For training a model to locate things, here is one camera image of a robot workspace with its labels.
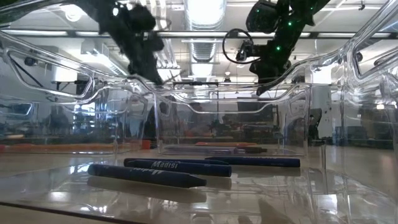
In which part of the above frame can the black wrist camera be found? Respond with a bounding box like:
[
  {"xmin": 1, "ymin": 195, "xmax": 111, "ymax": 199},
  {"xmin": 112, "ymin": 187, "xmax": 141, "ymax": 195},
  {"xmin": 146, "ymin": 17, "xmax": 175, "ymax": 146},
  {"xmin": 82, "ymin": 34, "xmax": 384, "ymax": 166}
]
[
  {"xmin": 245, "ymin": 0, "xmax": 279, "ymax": 34},
  {"xmin": 129, "ymin": 3, "xmax": 156, "ymax": 32}
]

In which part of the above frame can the person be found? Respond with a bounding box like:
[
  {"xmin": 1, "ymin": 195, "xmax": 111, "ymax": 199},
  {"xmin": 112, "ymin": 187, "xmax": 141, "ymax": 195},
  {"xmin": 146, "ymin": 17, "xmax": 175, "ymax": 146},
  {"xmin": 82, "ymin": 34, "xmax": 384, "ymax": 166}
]
[{"xmin": 145, "ymin": 98, "xmax": 170, "ymax": 141}]

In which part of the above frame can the black monitor screen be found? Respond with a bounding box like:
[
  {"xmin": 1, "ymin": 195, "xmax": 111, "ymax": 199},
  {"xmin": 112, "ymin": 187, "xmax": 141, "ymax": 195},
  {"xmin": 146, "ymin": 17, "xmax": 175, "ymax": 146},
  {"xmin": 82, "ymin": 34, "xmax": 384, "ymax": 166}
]
[{"xmin": 238, "ymin": 101, "xmax": 274, "ymax": 124}]

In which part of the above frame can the black ballpoint pen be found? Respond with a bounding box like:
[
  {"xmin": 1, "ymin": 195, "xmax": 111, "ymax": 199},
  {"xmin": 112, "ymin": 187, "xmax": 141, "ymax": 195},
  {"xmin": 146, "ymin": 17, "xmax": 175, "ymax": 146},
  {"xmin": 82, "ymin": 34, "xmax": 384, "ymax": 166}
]
[{"xmin": 241, "ymin": 146, "xmax": 268, "ymax": 154}]

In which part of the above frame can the clear plastic bin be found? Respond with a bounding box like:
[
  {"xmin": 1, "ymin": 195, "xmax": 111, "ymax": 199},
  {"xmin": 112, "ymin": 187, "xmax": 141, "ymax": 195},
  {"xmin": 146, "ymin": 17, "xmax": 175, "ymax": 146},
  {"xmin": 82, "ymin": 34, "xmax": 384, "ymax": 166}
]
[
  {"xmin": 0, "ymin": 0, "xmax": 398, "ymax": 224},
  {"xmin": 152, "ymin": 82, "xmax": 313, "ymax": 156},
  {"xmin": 338, "ymin": 40, "xmax": 398, "ymax": 150},
  {"xmin": 0, "ymin": 85, "xmax": 149, "ymax": 156}
]

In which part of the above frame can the black ceiling light rail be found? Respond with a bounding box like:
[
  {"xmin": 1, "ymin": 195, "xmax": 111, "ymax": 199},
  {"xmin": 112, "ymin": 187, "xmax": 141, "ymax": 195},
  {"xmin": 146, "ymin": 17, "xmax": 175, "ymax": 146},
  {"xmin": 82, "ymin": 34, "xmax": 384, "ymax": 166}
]
[{"xmin": 0, "ymin": 29, "xmax": 398, "ymax": 40}]

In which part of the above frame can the silver ceiling air duct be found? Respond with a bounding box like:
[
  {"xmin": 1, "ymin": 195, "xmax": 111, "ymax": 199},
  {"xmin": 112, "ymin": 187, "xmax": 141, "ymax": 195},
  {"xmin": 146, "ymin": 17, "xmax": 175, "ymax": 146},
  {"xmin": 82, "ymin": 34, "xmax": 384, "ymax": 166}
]
[{"xmin": 183, "ymin": 0, "xmax": 228, "ymax": 63}]

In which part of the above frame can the black ceiling lamp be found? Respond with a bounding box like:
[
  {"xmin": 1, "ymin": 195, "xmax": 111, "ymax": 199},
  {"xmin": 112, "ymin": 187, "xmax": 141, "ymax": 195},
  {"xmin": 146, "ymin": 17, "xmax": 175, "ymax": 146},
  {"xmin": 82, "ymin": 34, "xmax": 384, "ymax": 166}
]
[{"xmin": 235, "ymin": 39, "xmax": 261, "ymax": 62}]

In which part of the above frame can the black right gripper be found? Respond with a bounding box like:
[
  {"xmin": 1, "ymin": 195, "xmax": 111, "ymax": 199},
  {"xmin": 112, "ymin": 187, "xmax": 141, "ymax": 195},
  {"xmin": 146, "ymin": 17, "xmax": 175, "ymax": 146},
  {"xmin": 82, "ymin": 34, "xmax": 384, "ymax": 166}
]
[{"xmin": 248, "ymin": 21, "xmax": 299, "ymax": 96}]

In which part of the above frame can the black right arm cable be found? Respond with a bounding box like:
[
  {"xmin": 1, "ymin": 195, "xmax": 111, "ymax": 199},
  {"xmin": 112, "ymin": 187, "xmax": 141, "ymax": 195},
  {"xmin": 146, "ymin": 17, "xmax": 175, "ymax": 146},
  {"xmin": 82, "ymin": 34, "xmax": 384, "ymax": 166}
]
[{"xmin": 221, "ymin": 28, "xmax": 256, "ymax": 65}]

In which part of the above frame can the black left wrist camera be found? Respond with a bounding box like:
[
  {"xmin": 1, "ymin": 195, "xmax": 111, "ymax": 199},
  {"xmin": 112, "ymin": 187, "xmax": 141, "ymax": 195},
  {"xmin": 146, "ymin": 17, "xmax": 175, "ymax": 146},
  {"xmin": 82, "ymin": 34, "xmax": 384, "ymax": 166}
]
[{"xmin": 129, "ymin": 3, "xmax": 156, "ymax": 32}]

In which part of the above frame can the orange rubber eraser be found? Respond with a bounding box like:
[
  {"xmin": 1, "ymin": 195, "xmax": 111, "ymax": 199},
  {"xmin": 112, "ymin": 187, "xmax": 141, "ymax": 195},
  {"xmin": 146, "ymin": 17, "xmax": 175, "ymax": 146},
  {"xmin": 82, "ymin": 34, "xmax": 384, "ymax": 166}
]
[{"xmin": 130, "ymin": 139, "xmax": 152, "ymax": 151}]

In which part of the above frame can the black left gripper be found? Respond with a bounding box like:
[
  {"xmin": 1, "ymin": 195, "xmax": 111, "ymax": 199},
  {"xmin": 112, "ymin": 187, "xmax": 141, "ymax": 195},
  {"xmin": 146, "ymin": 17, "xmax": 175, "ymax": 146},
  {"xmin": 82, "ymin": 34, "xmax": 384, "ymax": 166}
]
[{"xmin": 119, "ymin": 18, "xmax": 165, "ymax": 86}]

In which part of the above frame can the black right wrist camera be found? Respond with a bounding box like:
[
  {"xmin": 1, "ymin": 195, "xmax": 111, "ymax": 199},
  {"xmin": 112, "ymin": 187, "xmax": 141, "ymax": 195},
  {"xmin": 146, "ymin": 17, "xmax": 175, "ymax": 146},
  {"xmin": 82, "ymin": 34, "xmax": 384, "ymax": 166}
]
[{"xmin": 245, "ymin": 0, "xmax": 279, "ymax": 34}]

